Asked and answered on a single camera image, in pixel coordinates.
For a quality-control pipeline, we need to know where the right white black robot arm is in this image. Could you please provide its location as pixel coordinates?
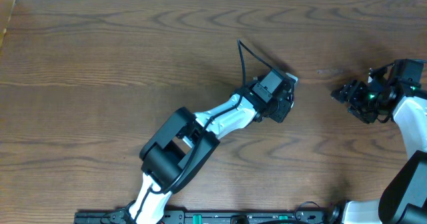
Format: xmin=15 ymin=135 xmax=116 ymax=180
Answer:
xmin=324 ymin=59 xmax=426 ymax=224

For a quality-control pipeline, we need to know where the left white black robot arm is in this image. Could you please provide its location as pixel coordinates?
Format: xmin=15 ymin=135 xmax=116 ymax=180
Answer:
xmin=127 ymin=69 xmax=298 ymax=223

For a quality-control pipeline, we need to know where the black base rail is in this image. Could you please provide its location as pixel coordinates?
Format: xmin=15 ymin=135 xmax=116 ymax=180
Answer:
xmin=73 ymin=210 xmax=328 ymax=224

